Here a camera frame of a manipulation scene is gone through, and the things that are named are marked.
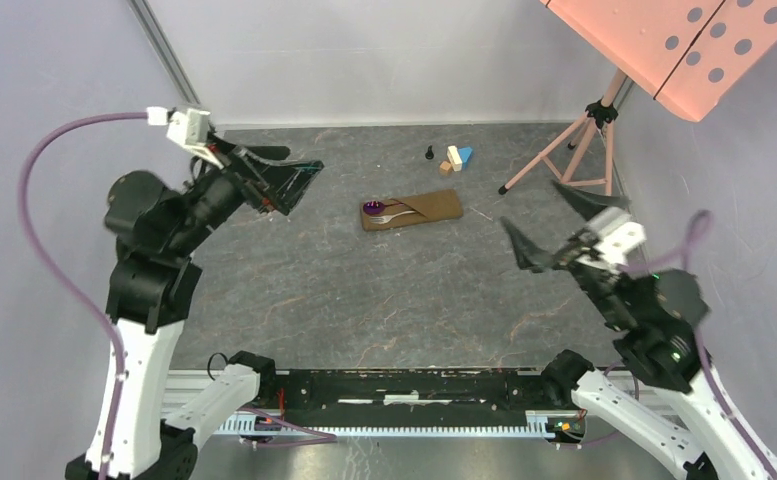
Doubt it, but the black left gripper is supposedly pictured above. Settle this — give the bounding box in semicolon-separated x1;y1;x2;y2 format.
166;129;323;257

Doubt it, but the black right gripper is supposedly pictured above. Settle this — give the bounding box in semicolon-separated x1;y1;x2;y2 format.
499;176;637;328

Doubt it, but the purple spoon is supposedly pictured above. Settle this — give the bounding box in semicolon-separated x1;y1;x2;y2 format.
362;200;402;216

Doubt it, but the silver fork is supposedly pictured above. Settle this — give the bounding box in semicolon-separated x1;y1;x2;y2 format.
369;210;417;225

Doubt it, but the brown cloth napkin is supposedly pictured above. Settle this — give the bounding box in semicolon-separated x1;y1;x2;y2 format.
359;189;464;232

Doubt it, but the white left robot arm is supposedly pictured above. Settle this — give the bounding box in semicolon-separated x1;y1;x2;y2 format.
65;141;324;479

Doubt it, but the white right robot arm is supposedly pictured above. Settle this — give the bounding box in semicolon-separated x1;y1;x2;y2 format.
502;184;777;479

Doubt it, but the blue wooden triangle block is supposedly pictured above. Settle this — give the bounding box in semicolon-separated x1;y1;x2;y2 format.
458;147;474;168

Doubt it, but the pink tripod stand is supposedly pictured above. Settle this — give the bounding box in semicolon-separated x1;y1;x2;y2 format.
498;68;628;196

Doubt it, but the small tan wooden cube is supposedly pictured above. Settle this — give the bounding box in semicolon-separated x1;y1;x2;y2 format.
439;161;453;175

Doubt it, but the cream toy brick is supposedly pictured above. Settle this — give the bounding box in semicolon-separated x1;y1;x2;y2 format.
447;145;463;172

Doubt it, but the pink perforated stand board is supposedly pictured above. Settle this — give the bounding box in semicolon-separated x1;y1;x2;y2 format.
544;0;777;122

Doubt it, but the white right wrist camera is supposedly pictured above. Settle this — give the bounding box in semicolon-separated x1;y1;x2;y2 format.
587;207;646;266

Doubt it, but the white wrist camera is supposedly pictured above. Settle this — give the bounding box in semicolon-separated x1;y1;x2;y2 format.
145;106;224;169
587;207;646;266

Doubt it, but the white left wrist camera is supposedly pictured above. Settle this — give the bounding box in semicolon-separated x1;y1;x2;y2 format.
145;106;224;169

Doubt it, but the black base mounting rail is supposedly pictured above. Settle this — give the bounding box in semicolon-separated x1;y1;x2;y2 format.
236;367;588;429

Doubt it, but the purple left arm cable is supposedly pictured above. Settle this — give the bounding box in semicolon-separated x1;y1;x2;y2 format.
17;111;338;480

